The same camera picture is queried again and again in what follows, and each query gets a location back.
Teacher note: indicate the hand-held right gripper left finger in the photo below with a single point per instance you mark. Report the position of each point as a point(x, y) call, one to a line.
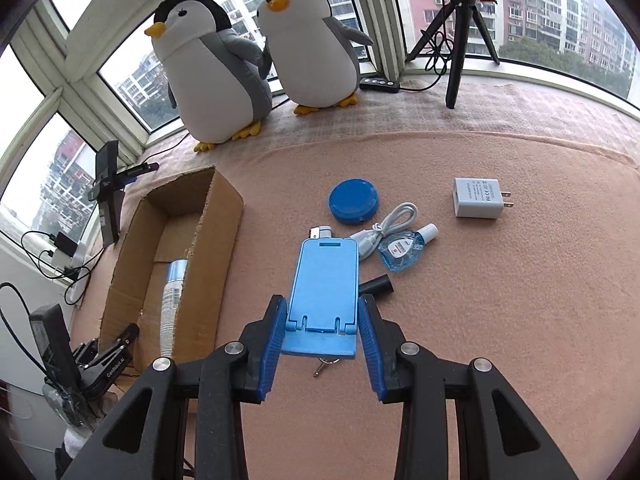
point(272, 350)

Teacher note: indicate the black power strip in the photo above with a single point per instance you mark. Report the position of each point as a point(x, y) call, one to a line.
point(380, 85)

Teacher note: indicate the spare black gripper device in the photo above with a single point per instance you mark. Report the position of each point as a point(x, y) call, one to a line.
point(107, 185)

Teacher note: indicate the patterned lighter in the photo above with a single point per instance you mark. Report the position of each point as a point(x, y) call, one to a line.
point(322, 232)

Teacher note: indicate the white charger adapter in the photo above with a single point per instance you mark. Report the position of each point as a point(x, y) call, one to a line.
point(477, 197)

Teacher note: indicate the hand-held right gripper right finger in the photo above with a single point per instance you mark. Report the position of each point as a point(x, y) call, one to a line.
point(372, 350)

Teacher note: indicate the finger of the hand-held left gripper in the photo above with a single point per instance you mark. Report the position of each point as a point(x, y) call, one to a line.
point(112, 352)

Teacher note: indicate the white window frame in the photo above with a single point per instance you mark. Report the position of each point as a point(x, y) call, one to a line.
point(75, 67)

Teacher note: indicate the black cylinder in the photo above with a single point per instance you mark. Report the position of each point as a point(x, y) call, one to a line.
point(377, 287)

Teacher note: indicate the black power brick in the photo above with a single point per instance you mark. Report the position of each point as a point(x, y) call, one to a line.
point(65, 242)

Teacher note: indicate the white lotion bottle blue cap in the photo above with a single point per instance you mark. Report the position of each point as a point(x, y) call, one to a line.
point(172, 305)

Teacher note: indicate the silver key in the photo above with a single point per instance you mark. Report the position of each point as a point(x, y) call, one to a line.
point(322, 367)

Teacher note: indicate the cardboard box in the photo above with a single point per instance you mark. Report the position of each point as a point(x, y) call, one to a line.
point(212, 240)

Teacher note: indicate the penguin plush toy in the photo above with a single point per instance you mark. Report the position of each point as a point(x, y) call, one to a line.
point(212, 80)
point(312, 45)

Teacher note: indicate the blue phone stand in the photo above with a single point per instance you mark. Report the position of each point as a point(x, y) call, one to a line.
point(325, 290)

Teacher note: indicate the blue hand sanitizer bottle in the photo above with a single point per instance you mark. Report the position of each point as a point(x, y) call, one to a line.
point(400, 252)

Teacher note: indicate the pink blanket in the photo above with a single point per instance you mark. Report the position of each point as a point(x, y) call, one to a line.
point(500, 285)

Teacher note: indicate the white power strip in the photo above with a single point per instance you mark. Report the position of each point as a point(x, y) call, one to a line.
point(80, 272)

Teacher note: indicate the black tripod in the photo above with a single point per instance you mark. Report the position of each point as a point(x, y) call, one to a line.
point(462, 35)

